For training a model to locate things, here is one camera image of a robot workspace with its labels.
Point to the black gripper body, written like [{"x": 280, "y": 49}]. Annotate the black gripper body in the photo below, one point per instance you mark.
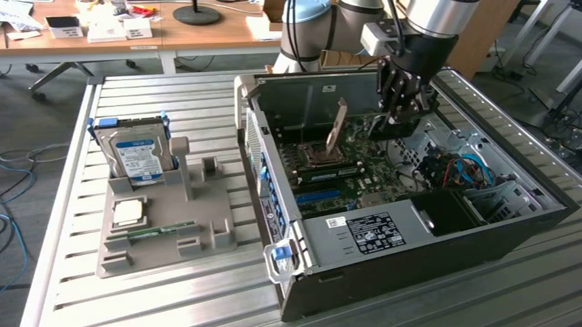
[{"x": 427, "y": 54}]

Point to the black graphics card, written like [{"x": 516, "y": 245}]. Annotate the black graphics card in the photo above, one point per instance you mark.
[{"x": 336, "y": 129}]

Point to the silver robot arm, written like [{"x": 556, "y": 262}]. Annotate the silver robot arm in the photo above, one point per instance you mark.
[{"x": 436, "y": 17}]

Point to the wooden cabinet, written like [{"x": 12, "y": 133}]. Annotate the wooden cabinet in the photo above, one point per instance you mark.
[{"x": 491, "y": 34}]

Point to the green motherboard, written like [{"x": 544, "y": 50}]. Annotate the green motherboard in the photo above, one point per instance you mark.
[{"x": 382, "y": 180}]

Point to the metal CPU socket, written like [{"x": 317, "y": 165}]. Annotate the metal CPU socket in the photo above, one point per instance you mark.
[{"x": 313, "y": 156}]

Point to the green RAM stick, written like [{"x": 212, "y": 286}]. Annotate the green RAM stick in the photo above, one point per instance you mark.
[
  {"x": 149, "y": 231},
  {"x": 327, "y": 175}
]

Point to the white paper stack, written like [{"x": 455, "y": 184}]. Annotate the white paper stack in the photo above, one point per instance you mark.
[{"x": 263, "y": 29}]

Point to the grey chipset heatsink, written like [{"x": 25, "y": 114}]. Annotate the grey chipset heatsink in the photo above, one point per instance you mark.
[{"x": 374, "y": 201}]

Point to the brown cardboard box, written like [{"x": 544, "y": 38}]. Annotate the brown cardboard box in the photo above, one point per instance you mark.
[{"x": 272, "y": 10}]

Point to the blue expansion slot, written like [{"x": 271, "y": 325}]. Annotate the blue expansion slot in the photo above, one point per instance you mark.
[{"x": 317, "y": 197}]

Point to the black round lamp base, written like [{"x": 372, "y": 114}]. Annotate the black round lamp base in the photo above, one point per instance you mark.
[{"x": 197, "y": 16}]

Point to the grey power supply unit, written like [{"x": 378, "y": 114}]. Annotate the grey power supply unit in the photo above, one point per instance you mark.
[{"x": 327, "y": 245}]

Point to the black open PC case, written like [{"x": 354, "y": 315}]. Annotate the black open PC case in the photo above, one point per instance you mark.
[{"x": 408, "y": 279}]

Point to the blue case latch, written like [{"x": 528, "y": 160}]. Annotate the blue case latch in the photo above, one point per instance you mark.
[{"x": 279, "y": 253}]

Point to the white box with label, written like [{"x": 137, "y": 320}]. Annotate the white box with label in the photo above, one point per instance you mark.
[{"x": 137, "y": 30}]

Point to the red plastic item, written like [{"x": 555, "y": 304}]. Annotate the red plastic item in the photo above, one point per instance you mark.
[{"x": 144, "y": 10}]

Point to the hard disk blue carrier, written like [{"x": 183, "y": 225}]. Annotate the hard disk blue carrier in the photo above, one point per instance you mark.
[{"x": 136, "y": 160}]

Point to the grey parts rack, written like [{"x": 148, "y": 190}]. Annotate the grey parts rack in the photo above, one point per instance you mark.
[{"x": 172, "y": 211}]

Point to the flat white box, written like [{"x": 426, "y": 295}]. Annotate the flat white box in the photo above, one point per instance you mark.
[{"x": 107, "y": 34}]

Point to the silver CPU chip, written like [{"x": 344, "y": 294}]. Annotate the silver CPU chip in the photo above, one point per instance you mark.
[{"x": 127, "y": 213}]

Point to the grey leg base with casters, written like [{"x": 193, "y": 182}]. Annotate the grey leg base with casters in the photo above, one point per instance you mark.
[{"x": 59, "y": 73}]

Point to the white box black inside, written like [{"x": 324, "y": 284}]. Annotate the white box black inside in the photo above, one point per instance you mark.
[{"x": 65, "y": 30}]

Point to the plastic bag with papers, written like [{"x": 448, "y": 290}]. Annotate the plastic bag with papers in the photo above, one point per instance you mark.
[{"x": 16, "y": 15}]

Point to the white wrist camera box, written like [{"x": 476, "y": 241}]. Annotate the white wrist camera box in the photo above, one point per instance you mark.
[{"x": 375, "y": 39}]

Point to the white table frame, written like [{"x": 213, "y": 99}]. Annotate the white table frame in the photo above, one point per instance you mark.
[{"x": 571, "y": 76}]

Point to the silver disk bay bracket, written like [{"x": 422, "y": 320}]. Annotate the silver disk bay bracket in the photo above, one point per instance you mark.
[{"x": 504, "y": 204}]

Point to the wooden desk white frame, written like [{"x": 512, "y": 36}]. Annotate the wooden desk white frame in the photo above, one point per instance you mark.
[
  {"x": 217, "y": 34},
  {"x": 68, "y": 46}
]

